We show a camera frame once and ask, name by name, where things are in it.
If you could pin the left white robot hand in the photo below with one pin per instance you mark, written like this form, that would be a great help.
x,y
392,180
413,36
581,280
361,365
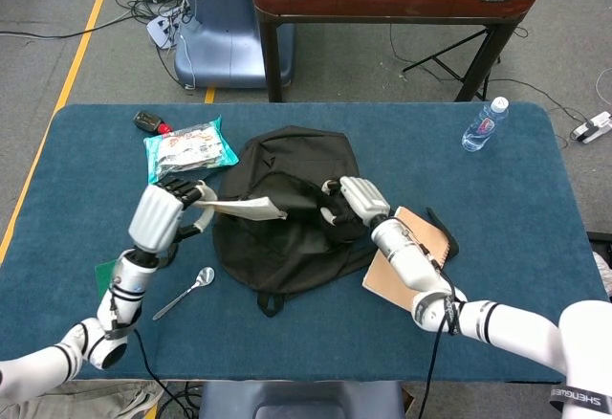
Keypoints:
x,y
155,218

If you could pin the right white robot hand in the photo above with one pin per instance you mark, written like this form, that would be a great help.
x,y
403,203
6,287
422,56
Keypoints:
x,y
365,201

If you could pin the black fabric backpack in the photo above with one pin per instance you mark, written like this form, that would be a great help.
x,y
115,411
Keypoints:
x,y
287,256

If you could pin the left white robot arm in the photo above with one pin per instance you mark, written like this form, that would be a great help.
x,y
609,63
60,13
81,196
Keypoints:
x,y
126,285

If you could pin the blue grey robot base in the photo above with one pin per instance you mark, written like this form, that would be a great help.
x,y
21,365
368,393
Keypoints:
x,y
301,400

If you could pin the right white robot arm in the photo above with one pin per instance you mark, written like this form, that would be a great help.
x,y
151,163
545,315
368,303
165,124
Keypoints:
x,y
411,261

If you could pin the teal snack package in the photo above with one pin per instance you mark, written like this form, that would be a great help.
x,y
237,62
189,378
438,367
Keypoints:
x,y
191,151

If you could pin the metal spoon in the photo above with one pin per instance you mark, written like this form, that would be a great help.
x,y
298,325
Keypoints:
x,y
205,275

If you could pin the green yellow sponge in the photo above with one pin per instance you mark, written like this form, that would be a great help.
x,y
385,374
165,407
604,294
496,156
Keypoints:
x,y
102,275

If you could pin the kraft spiral notebook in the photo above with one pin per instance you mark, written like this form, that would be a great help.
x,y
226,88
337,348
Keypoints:
x,y
378,281

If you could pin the small black red device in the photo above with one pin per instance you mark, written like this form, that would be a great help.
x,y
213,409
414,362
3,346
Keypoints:
x,y
146,120

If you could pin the clear plastic water bottle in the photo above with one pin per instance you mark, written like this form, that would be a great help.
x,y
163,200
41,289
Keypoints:
x,y
480,129

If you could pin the white power strip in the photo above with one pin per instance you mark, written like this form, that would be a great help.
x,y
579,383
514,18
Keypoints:
x,y
160,29
595,127

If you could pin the khaki trousers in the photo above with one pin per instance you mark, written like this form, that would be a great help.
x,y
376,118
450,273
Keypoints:
x,y
95,402

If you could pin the brown mahjong table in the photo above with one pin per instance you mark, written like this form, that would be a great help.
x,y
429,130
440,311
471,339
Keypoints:
x,y
397,3

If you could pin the white sneaker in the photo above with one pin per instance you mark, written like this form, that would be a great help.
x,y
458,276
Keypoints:
x,y
603,273

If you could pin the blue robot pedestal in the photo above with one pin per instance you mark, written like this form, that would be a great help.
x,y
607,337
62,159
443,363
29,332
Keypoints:
x,y
225,31

